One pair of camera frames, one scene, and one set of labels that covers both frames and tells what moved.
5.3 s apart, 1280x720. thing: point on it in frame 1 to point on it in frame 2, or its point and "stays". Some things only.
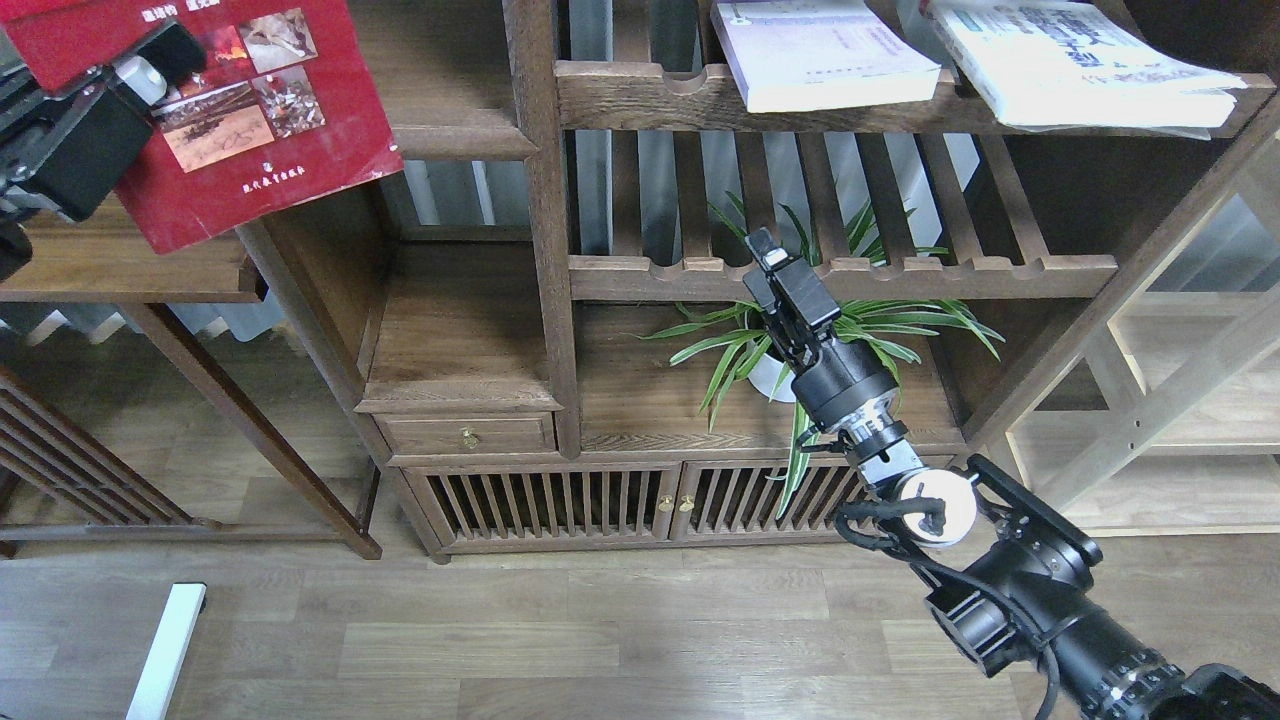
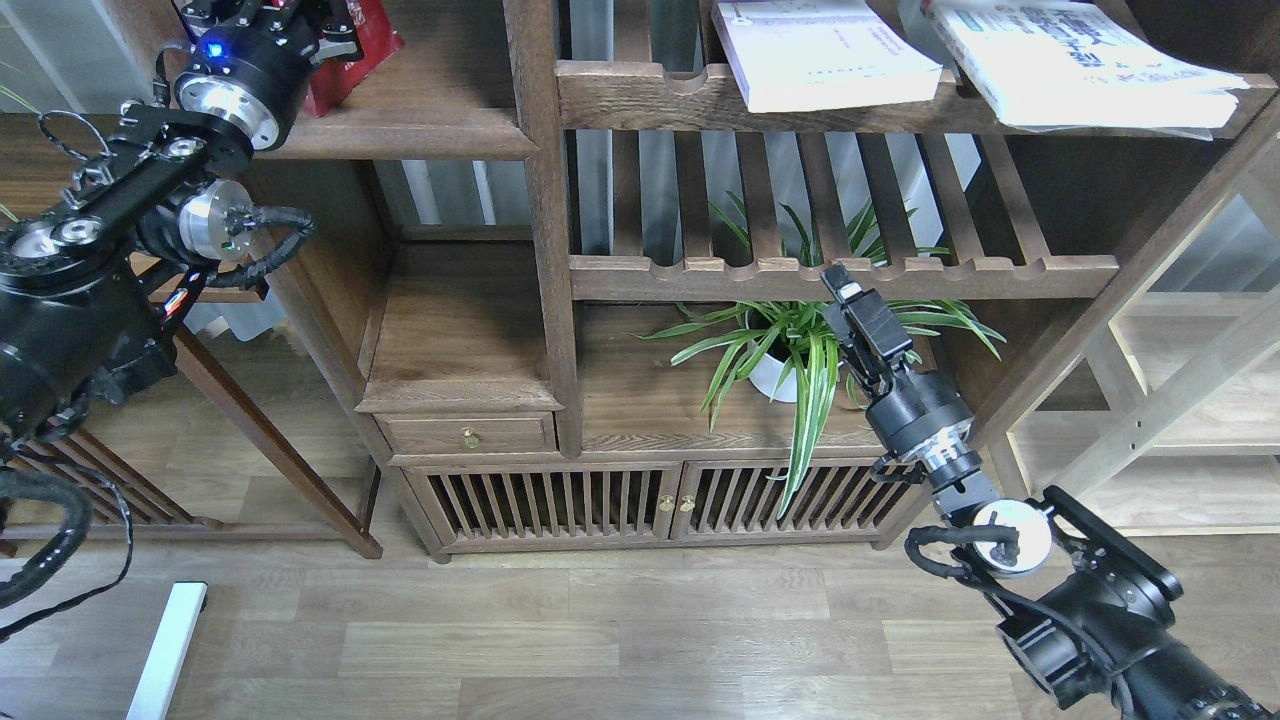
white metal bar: [160, 680] stays
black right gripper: [840, 385] to [920, 416]
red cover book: [290, 104] to [332, 81]
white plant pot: [764, 378] stays
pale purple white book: [789, 54] stays
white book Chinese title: [1059, 65] stays
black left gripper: [67, 136] to [253, 61]
